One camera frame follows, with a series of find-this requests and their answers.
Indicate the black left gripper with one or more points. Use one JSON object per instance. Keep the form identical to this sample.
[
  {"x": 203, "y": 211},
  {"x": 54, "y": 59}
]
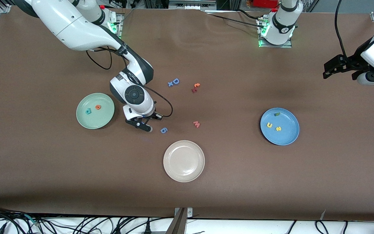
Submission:
[{"x": 351, "y": 62}]

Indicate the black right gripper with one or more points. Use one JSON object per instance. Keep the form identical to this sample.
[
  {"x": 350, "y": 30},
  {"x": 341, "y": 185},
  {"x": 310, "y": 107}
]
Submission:
[{"x": 153, "y": 115}]

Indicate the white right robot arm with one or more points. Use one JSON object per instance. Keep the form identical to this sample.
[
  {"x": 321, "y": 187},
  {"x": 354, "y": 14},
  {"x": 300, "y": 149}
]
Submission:
[{"x": 76, "y": 26}]

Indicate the blue foam digit six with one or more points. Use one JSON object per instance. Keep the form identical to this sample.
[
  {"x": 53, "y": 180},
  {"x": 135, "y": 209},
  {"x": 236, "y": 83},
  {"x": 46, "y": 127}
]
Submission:
[{"x": 162, "y": 129}]

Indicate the pink foam letter w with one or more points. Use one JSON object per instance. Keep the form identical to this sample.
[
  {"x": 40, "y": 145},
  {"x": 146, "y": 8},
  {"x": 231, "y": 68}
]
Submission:
[{"x": 196, "y": 124}]

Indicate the blue foam letter D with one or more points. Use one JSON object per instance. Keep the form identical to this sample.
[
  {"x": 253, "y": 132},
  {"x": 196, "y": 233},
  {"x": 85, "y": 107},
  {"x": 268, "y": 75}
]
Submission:
[{"x": 177, "y": 80}]

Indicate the beige plate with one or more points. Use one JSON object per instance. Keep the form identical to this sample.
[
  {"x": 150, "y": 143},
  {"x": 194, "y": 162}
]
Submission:
[{"x": 183, "y": 161}]

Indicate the green plate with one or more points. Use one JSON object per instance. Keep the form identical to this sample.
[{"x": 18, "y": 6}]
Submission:
[{"x": 97, "y": 120}]

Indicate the blue plate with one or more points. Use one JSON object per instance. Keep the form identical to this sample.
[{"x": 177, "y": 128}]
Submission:
[{"x": 287, "y": 135}]

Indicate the red box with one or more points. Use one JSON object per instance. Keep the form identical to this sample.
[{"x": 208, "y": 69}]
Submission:
[{"x": 265, "y": 3}]

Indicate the brown table cover mat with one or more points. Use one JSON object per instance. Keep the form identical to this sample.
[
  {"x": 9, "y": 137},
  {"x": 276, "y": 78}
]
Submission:
[{"x": 44, "y": 178}]

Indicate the small metal bracket plate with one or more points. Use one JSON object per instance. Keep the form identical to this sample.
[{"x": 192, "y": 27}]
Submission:
[{"x": 189, "y": 212}]

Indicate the aluminium profile post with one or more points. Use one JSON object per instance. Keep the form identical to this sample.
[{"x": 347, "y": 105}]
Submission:
[{"x": 177, "y": 224}]

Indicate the grey metal frame rail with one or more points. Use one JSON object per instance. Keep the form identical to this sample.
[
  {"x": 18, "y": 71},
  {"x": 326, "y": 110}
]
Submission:
[{"x": 192, "y": 4}]

